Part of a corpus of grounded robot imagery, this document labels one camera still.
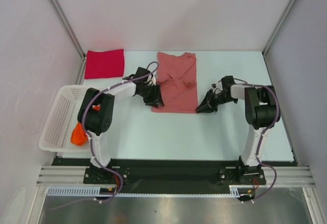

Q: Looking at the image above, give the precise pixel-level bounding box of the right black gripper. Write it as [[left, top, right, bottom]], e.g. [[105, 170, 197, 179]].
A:
[[195, 89, 237, 113]]

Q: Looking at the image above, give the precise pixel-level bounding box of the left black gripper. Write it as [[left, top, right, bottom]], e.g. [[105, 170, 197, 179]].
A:
[[138, 83, 164, 108]]

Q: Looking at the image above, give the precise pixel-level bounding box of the salmon pink t shirt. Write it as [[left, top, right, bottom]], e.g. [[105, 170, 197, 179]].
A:
[[152, 52, 198, 114]]

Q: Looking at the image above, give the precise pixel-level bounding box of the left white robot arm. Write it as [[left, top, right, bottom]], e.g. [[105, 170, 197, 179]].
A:
[[77, 67, 164, 183]]

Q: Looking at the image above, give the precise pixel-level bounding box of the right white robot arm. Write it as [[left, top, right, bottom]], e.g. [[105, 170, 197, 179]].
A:
[[196, 76, 281, 184]]

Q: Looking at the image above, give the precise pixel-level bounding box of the folded red t shirt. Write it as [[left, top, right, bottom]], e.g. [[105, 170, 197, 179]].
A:
[[84, 49, 125, 79]]

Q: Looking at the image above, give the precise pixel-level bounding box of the orange t shirt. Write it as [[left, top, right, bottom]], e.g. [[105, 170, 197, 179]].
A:
[[71, 119, 89, 146]]

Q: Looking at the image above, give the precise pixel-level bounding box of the white plastic basket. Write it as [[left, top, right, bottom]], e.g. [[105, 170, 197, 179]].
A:
[[38, 85, 89, 153]]

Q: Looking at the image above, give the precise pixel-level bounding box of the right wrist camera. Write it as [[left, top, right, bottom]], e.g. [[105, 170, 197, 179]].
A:
[[211, 81, 223, 94]]

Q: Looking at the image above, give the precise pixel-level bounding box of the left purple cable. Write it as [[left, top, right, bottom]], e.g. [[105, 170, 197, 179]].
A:
[[48, 62, 159, 209]]

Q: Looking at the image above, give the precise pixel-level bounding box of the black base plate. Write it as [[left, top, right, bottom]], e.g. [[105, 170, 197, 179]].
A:
[[52, 158, 299, 195]]

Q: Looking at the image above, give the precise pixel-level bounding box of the white slotted cable duct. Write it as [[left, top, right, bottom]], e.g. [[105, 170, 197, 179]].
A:
[[47, 185, 256, 198]]

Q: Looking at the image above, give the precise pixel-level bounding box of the left aluminium frame post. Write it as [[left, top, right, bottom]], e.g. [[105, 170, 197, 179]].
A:
[[48, 0, 86, 60]]

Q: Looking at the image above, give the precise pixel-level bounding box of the aluminium frame post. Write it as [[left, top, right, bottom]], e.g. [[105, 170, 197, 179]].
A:
[[262, 0, 298, 58], [48, 0, 86, 60]]

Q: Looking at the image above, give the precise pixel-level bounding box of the right aluminium frame post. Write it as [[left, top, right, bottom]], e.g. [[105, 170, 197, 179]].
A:
[[262, 0, 298, 58]]

